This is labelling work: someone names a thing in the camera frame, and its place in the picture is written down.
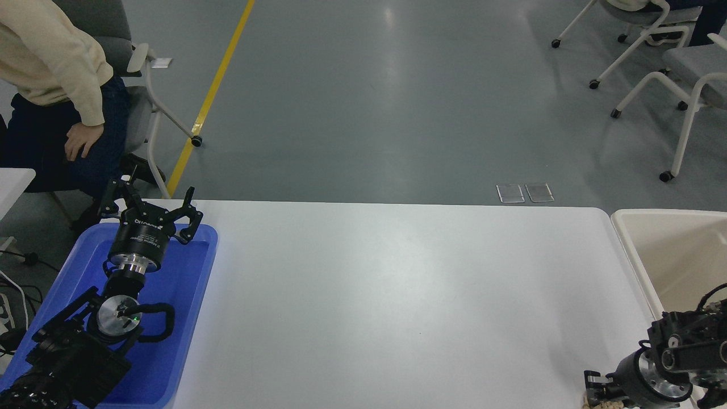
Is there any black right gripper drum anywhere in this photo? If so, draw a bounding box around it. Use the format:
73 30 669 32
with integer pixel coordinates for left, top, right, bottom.
613 349 658 408

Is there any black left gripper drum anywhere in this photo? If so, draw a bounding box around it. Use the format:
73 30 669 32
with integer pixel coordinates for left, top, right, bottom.
108 208 173 265

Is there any person's left hand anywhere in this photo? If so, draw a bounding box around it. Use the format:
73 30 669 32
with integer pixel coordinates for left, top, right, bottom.
64 122 105 162

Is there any blue plastic tray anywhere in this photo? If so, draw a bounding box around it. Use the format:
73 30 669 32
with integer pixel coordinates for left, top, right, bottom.
0 222 219 409

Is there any grey chair with armrest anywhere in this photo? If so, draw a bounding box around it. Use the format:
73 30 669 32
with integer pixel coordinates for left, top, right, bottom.
50 0 204 200

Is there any small white side table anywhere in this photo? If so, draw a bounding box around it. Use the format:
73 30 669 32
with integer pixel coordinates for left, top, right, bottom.
0 168 36 221

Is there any large pale plastic bin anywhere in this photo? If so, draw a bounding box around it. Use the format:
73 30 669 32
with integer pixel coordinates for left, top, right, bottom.
611 208 727 409

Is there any black patterned floor object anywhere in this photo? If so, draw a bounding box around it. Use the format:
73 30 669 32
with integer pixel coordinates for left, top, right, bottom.
0 289 28 356

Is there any clear floor plate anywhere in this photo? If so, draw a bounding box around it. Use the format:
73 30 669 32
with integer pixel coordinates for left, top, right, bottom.
495 183 526 204
525 182 555 203

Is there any black floor cable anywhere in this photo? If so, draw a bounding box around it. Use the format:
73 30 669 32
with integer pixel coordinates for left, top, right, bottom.
0 248 61 274

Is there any white floor cable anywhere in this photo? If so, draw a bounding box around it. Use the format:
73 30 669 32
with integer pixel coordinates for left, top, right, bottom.
0 269 30 331

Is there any grey chair white frame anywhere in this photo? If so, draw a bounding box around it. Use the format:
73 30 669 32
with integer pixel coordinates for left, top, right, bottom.
550 0 703 90
610 32 727 183

